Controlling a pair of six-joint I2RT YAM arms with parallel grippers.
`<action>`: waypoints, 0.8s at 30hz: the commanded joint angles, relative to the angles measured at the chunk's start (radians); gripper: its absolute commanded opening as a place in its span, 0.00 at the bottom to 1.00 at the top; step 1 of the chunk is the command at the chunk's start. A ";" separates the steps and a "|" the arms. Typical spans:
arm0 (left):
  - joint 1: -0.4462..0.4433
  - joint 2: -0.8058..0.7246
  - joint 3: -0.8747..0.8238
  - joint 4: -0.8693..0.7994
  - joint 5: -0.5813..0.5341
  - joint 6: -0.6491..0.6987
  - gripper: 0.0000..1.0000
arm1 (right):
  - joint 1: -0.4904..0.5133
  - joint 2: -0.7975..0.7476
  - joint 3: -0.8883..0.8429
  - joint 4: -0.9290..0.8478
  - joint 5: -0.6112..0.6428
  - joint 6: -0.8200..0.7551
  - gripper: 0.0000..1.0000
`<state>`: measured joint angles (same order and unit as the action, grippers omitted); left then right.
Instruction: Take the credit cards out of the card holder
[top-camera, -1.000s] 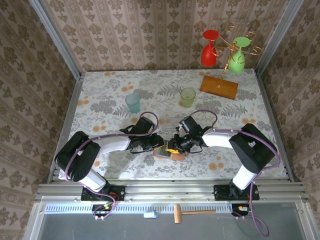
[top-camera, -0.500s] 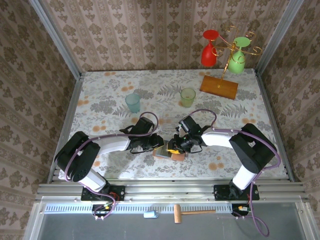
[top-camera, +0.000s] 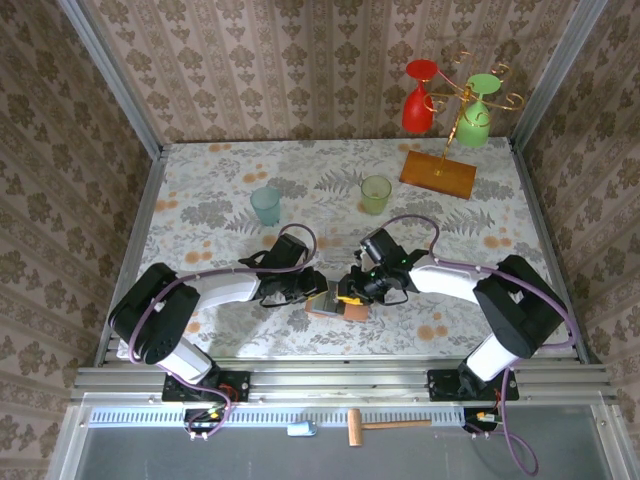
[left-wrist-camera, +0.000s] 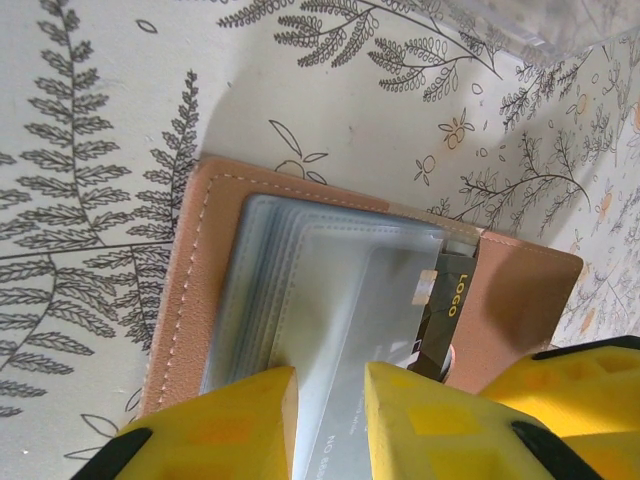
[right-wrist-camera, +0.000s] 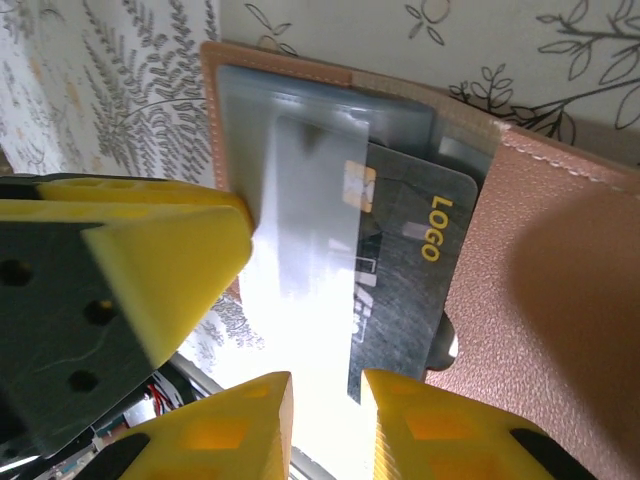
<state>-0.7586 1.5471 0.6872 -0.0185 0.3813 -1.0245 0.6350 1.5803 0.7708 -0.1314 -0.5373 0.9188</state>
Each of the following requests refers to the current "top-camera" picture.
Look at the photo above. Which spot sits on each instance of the wooden tray with cards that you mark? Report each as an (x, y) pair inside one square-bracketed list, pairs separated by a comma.
[(357, 313)]

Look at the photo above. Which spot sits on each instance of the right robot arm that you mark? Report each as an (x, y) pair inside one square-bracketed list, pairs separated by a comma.
[(440, 280)]

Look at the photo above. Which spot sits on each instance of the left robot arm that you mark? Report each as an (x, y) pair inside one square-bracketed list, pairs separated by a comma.
[(225, 292)]

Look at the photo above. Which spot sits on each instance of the teal translucent plastic cup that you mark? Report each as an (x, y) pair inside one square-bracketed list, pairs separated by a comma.
[(265, 207)]

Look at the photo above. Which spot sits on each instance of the green translucent plastic cup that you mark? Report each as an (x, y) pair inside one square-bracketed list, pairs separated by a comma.
[(375, 197)]

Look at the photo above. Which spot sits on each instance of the gold rack on wooden base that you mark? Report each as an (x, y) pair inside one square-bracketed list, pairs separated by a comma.
[(425, 172)]

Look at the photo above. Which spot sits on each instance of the small wooden mallet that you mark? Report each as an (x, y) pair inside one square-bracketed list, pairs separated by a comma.
[(355, 427)]

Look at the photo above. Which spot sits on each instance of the light blue plastic object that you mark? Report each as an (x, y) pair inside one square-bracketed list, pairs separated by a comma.
[(301, 429)]

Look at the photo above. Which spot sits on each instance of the floral print tablecloth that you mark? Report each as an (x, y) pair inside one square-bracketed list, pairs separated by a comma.
[(210, 160)]

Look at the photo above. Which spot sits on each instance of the red plastic wine glass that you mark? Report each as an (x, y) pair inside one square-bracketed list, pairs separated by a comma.
[(417, 112)]

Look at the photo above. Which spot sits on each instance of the green plastic wine glass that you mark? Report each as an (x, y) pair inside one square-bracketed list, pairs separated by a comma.
[(472, 130)]

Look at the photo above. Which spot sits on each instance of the grey metal shelf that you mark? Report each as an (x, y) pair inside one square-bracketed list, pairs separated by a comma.
[(150, 460)]

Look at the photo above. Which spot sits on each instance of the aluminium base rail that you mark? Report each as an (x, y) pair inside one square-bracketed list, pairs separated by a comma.
[(325, 375)]

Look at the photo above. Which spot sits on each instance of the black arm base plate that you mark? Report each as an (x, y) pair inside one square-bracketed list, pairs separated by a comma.
[(235, 385), (437, 392)]

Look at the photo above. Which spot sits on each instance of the aluminium side rail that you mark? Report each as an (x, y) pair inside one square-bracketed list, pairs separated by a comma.
[(134, 250), (544, 225)]

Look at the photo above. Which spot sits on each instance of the aluminium corner post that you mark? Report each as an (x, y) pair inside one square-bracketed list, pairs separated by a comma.
[(555, 75), (116, 80)]

